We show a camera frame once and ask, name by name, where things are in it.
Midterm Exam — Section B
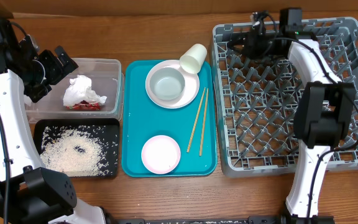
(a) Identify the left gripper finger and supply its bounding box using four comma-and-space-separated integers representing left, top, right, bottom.
55, 45, 78, 76
31, 83, 52, 103

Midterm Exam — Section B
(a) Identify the white napkin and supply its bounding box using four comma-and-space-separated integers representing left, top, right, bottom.
63, 75, 107, 106

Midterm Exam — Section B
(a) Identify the red snack wrapper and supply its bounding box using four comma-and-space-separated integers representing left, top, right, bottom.
67, 103, 101, 110

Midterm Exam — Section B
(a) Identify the white paper cup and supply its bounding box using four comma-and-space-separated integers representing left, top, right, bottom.
179, 44, 207, 74

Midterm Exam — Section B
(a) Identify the pile of rice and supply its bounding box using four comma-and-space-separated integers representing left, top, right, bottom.
39, 124, 119, 177

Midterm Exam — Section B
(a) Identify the pink bowl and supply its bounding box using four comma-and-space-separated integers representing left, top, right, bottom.
141, 135, 181, 175

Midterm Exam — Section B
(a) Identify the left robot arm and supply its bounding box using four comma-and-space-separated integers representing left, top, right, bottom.
0, 18, 114, 223

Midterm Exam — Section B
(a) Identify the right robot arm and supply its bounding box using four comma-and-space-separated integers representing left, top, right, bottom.
227, 7, 358, 223

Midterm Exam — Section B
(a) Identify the grey dishwasher rack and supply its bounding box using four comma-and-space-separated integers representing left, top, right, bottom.
211, 17, 358, 177

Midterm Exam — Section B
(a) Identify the clear plastic bin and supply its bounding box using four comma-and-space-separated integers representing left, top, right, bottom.
25, 58, 124, 123

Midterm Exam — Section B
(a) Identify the left wooden chopstick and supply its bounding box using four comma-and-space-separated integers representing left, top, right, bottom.
186, 87, 206, 153

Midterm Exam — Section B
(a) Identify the wooden chopstick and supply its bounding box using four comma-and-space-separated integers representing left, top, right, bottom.
199, 88, 209, 157
186, 87, 206, 153

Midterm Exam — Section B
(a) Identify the black plastic tray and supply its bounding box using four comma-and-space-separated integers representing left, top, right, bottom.
32, 118, 121, 179

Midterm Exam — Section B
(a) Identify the white round plate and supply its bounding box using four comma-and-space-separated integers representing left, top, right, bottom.
145, 60, 200, 109

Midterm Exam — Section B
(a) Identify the small grey bowl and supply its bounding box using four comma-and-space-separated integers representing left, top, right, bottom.
150, 67, 185, 101

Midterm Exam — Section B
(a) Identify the teal serving tray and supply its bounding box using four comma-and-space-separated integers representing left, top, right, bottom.
122, 60, 218, 177

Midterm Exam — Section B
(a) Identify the right wooden chopstick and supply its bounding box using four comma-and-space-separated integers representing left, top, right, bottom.
199, 88, 209, 157

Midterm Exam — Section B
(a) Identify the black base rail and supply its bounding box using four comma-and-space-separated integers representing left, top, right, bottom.
116, 215, 281, 224

